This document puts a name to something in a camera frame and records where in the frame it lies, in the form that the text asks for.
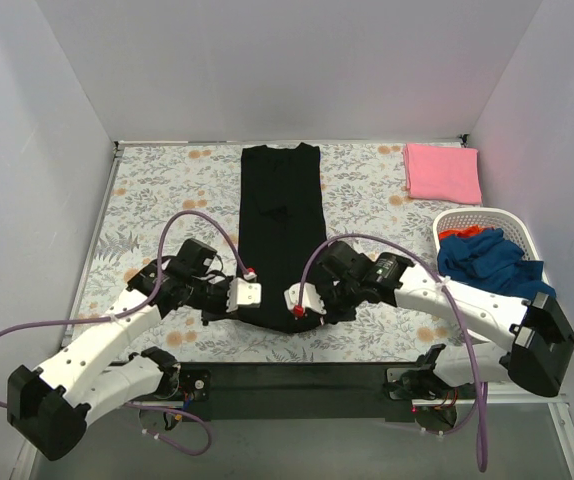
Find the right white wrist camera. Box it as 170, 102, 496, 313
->
284, 283, 326, 318

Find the aluminium frame rail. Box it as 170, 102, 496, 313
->
16, 362, 574, 480

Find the blue t shirt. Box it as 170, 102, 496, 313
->
437, 229, 556, 300

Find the red orange t shirt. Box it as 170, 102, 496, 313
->
438, 225, 485, 241

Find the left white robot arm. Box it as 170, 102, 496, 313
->
6, 239, 233, 461

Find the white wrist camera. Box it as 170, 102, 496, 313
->
284, 283, 326, 318
226, 277, 262, 313

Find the black t shirt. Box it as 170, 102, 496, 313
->
238, 143, 327, 334

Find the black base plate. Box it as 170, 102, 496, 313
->
176, 362, 481, 424

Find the white laundry basket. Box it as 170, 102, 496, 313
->
432, 208, 554, 303

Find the floral table mat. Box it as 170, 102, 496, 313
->
65, 141, 462, 362

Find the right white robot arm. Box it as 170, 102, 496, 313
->
314, 241, 574, 400

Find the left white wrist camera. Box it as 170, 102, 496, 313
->
226, 277, 262, 313

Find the folded pink t shirt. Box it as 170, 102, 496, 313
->
403, 143, 482, 205

